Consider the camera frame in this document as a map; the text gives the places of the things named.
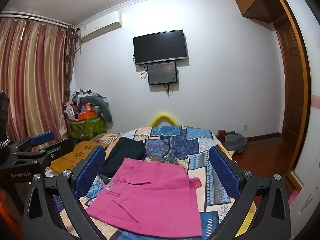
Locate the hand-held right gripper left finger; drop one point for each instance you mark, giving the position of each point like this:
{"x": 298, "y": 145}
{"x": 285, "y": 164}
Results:
{"x": 90, "y": 171}

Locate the yellow foam tube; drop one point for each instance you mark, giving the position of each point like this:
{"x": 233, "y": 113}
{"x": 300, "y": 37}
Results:
{"x": 163, "y": 116}

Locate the wooden door frame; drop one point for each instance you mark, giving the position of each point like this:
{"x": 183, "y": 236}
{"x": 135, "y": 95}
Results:
{"x": 305, "y": 62}

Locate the wooden overhead cabinet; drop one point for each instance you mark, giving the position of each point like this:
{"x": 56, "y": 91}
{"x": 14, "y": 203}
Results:
{"x": 247, "y": 0}

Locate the grey plush toy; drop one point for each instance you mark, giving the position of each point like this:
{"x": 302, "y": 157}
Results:
{"x": 105, "y": 110}

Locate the wooden door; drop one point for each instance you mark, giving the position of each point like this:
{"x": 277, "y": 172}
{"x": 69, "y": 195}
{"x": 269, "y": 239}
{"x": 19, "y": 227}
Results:
{"x": 290, "y": 80}

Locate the small black monitor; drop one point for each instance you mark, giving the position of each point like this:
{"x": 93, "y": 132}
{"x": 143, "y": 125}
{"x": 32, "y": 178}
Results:
{"x": 162, "y": 73}

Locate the pink pants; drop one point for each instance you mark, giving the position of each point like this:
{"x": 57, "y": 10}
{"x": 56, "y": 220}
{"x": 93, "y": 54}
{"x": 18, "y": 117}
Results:
{"x": 150, "y": 195}

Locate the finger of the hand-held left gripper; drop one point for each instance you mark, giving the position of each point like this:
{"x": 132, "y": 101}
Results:
{"x": 62, "y": 147}
{"x": 42, "y": 137}

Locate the orange box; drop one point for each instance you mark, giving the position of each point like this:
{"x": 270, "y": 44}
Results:
{"x": 86, "y": 116}

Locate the pile of clutter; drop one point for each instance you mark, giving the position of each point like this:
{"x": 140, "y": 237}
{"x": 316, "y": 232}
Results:
{"x": 75, "y": 100}

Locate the pink object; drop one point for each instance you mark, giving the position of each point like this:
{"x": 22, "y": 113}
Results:
{"x": 293, "y": 198}

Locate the small wooden stool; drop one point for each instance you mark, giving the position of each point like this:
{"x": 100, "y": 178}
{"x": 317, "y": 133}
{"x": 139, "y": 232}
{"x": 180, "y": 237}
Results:
{"x": 221, "y": 135}

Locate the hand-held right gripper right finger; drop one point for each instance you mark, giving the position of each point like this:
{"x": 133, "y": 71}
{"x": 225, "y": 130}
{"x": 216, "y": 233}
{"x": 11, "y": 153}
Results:
{"x": 223, "y": 171}

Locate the striped cloth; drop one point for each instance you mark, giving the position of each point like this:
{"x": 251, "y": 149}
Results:
{"x": 108, "y": 137}

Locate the dark pants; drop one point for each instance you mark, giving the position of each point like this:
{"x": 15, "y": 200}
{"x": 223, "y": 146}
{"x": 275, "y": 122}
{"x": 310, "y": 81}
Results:
{"x": 125, "y": 152}

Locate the white air conditioner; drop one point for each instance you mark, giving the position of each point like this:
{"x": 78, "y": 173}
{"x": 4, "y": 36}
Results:
{"x": 100, "y": 27}

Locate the white wardrobe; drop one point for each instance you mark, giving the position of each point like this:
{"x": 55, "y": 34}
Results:
{"x": 313, "y": 142}

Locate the grey bag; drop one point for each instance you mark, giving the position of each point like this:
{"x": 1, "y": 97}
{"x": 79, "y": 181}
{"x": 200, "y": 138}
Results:
{"x": 236, "y": 141}

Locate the patchwork bedspread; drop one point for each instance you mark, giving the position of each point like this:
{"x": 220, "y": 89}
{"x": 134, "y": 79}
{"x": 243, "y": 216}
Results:
{"x": 180, "y": 142}

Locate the green storage box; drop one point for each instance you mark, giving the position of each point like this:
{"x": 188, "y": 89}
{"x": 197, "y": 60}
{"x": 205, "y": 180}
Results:
{"x": 85, "y": 130}

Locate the striped pink curtain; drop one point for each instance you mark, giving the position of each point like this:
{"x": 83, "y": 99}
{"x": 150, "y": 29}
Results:
{"x": 37, "y": 80}

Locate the curtain rod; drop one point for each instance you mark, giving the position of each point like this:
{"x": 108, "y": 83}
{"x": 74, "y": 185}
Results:
{"x": 37, "y": 21}

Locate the black wall television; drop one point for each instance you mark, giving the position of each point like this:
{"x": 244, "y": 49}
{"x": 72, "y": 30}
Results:
{"x": 160, "y": 46}

